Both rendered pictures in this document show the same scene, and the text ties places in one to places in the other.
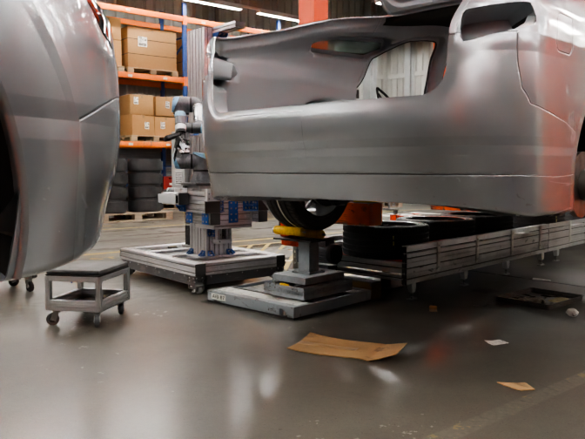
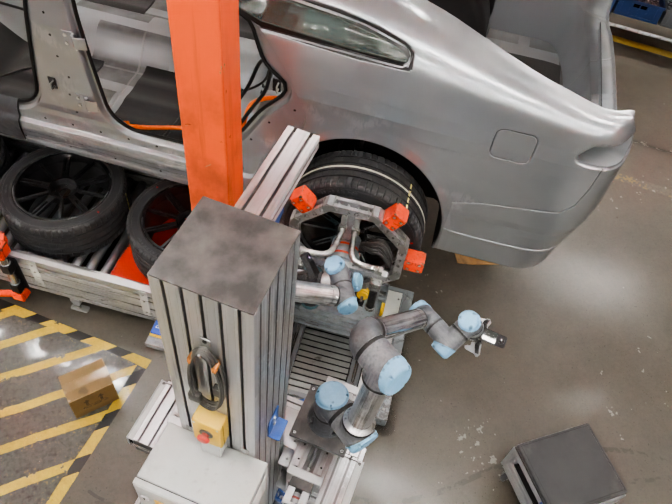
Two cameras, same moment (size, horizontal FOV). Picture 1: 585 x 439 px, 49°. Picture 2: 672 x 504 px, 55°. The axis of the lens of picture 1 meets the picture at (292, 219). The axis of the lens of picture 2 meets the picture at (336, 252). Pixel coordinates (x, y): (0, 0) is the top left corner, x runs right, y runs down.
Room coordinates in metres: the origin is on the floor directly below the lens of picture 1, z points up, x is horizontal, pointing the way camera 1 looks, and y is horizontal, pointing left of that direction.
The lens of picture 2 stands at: (5.62, 1.50, 3.17)
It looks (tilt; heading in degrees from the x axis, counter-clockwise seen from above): 52 degrees down; 234
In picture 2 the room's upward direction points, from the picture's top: 9 degrees clockwise
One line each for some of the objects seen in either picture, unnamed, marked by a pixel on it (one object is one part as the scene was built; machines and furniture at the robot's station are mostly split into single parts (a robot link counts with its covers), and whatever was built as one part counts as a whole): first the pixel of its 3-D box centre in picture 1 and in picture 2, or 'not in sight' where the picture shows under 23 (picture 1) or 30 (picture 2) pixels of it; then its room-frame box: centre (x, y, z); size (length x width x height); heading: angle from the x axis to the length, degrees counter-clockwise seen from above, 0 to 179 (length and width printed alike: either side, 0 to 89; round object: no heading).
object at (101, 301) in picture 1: (88, 292); (559, 481); (3.93, 1.25, 0.17); 0.43 x 0.36 x 0.34; 169
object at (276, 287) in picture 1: (308, 286); (339, 301); (4.36, -0.11, 0.13); 0.50 x 0.36 x 0.10; 137
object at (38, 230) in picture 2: (434, 232); (67, 199); (5.50, -1.21, 0.39); 0.66 x 0.66 x 0.24
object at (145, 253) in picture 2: (385, 238); (192, 231); (4.97, -0.72, 0.39); 0.66 x 0.66 x 0.24
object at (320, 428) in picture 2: (200, 176); (328, 413); (4.95, 0.70, 0.87); 0.15 x 0.15 x 0.10
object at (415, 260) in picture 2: not in sight; (414, 261); (4.24, 0.23, 0.85); 0.09 x 0.08 x 0.07; 137
